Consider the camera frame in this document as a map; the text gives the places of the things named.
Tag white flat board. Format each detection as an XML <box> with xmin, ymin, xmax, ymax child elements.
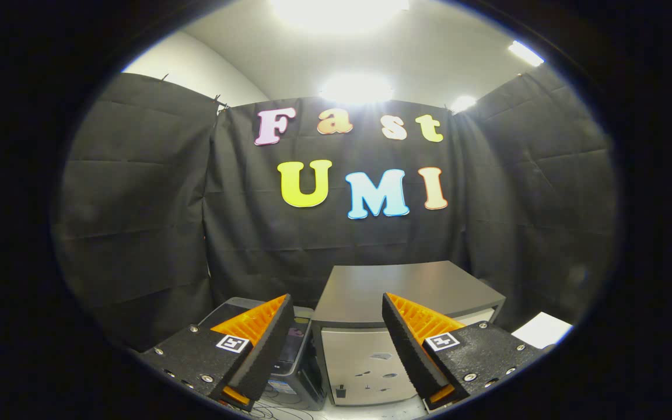
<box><xmin>511</xmin><ymin>312</ymin><xmax>573</xmax><ymax>349</ymax></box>

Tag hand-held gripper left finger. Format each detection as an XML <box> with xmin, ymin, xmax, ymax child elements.
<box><xmin>138</xmin><ymin>293</ymin><xmax>295</xmax><ymax>412</ymax></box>

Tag large ceiling light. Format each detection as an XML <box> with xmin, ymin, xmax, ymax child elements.
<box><xmin>269</xmin><ymin>0</ymin><xmax>410</xmax><ymax>34</ymax></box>

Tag rectangular ceiling light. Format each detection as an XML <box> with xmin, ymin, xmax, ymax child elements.
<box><xmin>508</xmin><ymin>40</ymin><xmax>545</xmax><ymax>67</ymax></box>

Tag black backdrop cloth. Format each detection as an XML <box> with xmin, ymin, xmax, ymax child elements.
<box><xmin>50</xmin><ymin>64</ymin><xmax>617</xmax><ymax>351</ymax></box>

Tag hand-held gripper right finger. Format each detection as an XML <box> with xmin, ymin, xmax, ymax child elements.
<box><xmin>382</xmin><ymin>292</ymin><xmax>548</xmax><ymax>411</ymax></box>

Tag grey washing machine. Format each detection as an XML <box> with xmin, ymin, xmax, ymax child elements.
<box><xmin>199</xmin><ymin>296</ymin><xmax>328</xmax><ymax>411</ymax></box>

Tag cables on floor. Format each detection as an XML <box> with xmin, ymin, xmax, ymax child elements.
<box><xmin>248</xmin><ymin>395</ymin><xmax>325</xmax><ymax>420</ymax></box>

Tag ceiling light above backdrop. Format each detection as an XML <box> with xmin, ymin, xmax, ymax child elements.
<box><xmin>320</xmin><ymin>74</ymin><xmax>394</xmax><ymax>106</ymax></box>

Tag beige cabinet with dark top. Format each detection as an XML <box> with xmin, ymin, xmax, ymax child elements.
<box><xmin>311</xmin><ymin>261</ymin><xmax>506</xmax><ymax>407</ymax></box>

